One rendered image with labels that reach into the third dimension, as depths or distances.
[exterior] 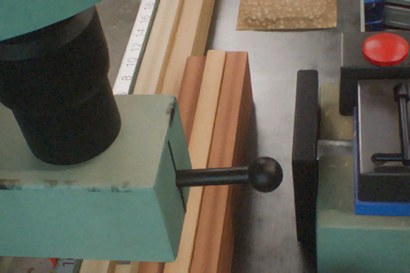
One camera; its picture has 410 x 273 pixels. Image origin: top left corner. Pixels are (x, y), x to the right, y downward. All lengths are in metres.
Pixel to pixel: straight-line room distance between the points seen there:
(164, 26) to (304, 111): 0.21
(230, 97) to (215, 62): 0.04
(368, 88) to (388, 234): 0.10
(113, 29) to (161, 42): 1.67
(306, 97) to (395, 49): 0.07
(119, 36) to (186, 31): 1.61
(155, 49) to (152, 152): 0.27
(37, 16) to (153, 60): 0.38
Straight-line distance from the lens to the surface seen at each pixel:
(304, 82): 0.49
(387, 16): 1.14
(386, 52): 0.47
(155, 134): 0.37
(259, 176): 0.37
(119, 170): 0.35
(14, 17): 0.22
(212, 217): 0.47
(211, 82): 0.56
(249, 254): 0.52
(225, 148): 0.51
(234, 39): 0.69
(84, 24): 0.31
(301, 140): 0.45
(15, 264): 0.69
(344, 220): 0.46
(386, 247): 0.47
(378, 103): 0.47
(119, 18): 2.33
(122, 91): 0.57
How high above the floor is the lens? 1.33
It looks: 46 degrees down
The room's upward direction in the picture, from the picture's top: 11 degrees counter-clockwise
